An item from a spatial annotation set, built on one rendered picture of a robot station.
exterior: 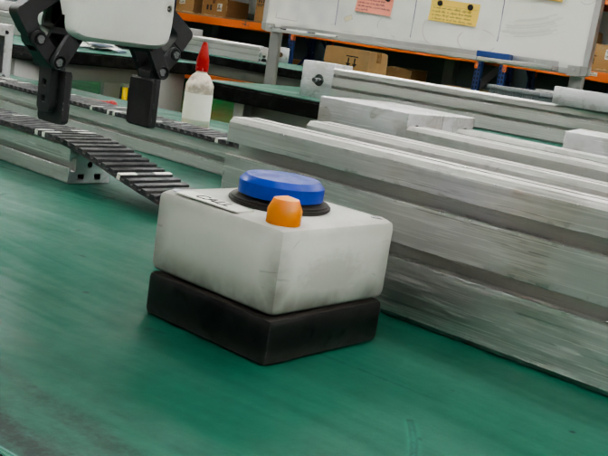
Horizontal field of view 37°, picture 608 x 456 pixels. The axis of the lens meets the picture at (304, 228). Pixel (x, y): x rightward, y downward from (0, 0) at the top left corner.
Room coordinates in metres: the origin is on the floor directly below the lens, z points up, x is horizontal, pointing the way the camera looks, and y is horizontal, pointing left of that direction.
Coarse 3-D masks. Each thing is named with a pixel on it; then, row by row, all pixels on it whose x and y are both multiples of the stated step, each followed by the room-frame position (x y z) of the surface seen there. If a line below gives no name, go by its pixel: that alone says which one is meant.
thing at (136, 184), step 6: (120, 180) 0.66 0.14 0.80; (126, 180) 0.65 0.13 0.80; (132, 180) 0.65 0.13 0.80; (138, 180) 0.66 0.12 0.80; (144, 180) 0.66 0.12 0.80; (150, 180) 0.67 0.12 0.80; (156, 180) 0.67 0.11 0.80; (162, 180) 0.68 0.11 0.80; (168, 180) 0.68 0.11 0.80; (174, 180) 0.69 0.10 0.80; (180, 180) 0.69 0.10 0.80; (132, 186) 0.65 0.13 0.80; (138, 186) 0.65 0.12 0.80; (144, 186) 0.65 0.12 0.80; (150, 186) 0.65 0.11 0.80; (156, 186) 0.66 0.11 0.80; (162, 186) 0.66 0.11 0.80; (168, 186) 0.67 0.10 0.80; (174, 186) 0.67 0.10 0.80; (180, 186) 0.68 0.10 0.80; (186, 186) 0.68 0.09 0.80
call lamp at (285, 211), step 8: (272, 200) 0.37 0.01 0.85; (280, 200) 0.37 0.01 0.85; (288, 200) 0.37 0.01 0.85; (296, 200) 0.38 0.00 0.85; (272, 208) 0.37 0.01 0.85; (280, 208) 0.37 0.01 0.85; (288, 208) 0.37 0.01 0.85; (296, 208) 0.37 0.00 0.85; (272, 216) 0.37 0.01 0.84; (280, 216) 0.37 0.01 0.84; (288, 216) 0.37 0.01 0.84; (296, 216) 0.37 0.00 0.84; (280, 224) 0.37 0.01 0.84; (288, 224) 0.37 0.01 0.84; (296, 224) 0.37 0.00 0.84
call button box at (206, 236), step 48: (192, 192) 0.41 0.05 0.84; (240, 192) 0.42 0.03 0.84; (192, 240) 0.40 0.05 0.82; (240, 240) 0.38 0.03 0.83; (288, 240) 0.37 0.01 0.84; (336, 240) 0.39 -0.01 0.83; (384, 240) 0.42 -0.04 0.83; (192, 288) 0.40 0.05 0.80; (240, 288) 0.38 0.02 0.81; (288, 288) 0.37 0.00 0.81; (336, 288) 0.39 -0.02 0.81; (240, 336) 0.37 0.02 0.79; (288, 336) 0.37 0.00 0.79; (336, 336) 0.40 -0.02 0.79
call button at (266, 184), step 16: (240, 176) 0.42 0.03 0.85; (256, 176) 0.41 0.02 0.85; (272, 176) 0.41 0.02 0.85; (288, 176) 0.42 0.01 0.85; (304, 176) 0.43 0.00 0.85; (256, 192) 0.40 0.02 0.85; (272, 192) 0.40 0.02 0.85; (288, 192) 0.40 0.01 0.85; (304, 192) 0.40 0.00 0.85; (320, 192) 0.41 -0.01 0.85
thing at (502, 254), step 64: (256, 128) 0.54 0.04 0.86; (320, 128) 0.61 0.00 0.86; (384, 192) 0.49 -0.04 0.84; (448, 192) 0.46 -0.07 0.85; (512, 192) 0.43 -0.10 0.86; (576, 192) 0.43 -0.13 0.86; (448, 256) 0.45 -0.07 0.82; (512, 256) 0.43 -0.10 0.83; (576, 256) 0.41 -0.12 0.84; (448, 320) 0.45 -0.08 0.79; (512, 320) 0.42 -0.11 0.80; (576, 320) 0.41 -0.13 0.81; (576, 384) 0.40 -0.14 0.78
